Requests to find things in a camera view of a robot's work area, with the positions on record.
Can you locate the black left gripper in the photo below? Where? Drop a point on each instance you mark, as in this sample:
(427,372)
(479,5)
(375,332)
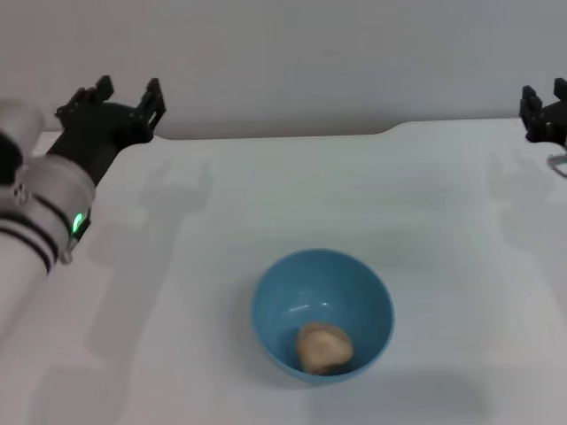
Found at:
(97,133)

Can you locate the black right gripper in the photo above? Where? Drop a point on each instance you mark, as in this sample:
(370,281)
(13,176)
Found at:
(556,119)

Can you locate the blue bowl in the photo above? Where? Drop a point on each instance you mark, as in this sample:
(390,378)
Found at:
(323,310)

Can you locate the beige egg yolk pastry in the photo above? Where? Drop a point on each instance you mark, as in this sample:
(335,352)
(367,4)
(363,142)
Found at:
(323,347)

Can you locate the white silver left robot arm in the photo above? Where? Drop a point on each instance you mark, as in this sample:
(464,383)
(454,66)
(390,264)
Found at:
(31,221)

